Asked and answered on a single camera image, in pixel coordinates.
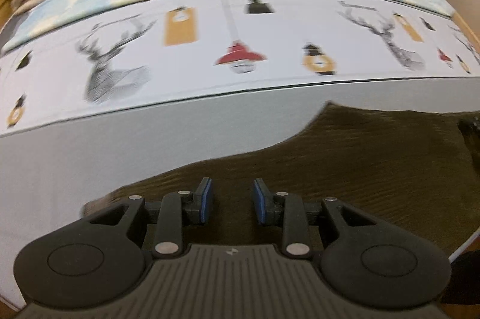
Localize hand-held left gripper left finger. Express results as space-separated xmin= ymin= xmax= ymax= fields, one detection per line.
xmin=80 ymin=177 xmax=215 ymax=260

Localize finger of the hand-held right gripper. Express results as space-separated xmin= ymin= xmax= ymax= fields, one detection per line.
xmin=459 ymin=117 xmax=480 ymax=134

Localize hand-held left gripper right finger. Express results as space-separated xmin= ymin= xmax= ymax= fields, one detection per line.
xmin=252 ymin=178 xmax=377 ymax=260

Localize brown corduroy pants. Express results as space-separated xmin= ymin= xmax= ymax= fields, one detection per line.
xmin=83 ymin=100 xmax=480 ymax=257

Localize deer printed bed sheet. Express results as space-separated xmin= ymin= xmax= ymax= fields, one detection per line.
xmin=0 ymin=0 xmax=480 ymax=308

